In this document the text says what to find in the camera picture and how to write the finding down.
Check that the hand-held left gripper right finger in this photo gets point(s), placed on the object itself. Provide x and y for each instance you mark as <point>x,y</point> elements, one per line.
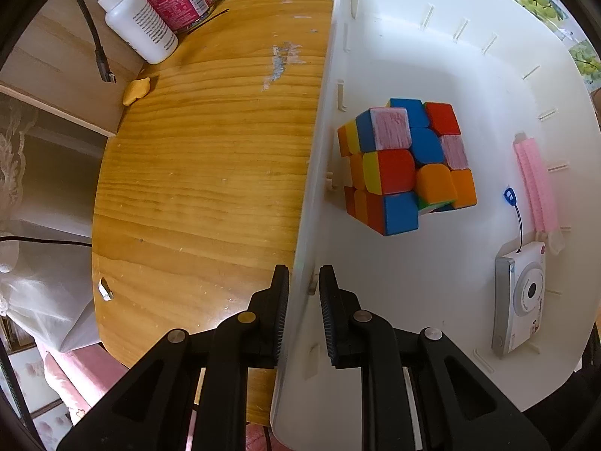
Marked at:
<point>328,314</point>

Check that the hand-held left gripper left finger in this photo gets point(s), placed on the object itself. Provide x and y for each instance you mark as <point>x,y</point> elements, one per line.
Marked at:
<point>280,310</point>

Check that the multicoloured puzzle cube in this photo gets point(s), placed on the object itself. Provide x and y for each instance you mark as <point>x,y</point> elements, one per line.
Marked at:
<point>399,174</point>

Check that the white compact camera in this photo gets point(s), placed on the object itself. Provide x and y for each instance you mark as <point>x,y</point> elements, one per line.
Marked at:
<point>521,300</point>

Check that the pink folding comb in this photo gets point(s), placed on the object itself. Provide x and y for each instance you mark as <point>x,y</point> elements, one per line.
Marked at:
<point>537,188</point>

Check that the white plastic storage bin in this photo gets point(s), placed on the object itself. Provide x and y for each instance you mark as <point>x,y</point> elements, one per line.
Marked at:
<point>446,70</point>

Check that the small white clip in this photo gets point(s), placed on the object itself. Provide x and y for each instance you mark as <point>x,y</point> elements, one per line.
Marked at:
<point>106,290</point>

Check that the pink blanket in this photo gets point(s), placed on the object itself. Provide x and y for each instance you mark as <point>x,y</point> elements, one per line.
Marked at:
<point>80,376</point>

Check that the white plastic bag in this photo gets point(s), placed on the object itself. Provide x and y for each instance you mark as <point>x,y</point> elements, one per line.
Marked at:
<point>42,300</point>

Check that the small yellow plastic piece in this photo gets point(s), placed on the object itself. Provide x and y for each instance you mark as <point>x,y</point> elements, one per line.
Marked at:
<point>136,90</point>

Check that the white lace curtain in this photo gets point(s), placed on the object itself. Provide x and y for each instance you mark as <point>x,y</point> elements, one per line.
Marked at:
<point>28,159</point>

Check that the white spray bottle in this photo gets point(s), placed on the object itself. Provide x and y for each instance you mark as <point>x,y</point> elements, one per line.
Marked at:
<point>141,23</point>

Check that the wooden side panel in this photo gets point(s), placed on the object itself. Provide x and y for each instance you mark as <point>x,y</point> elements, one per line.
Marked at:
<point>51,84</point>

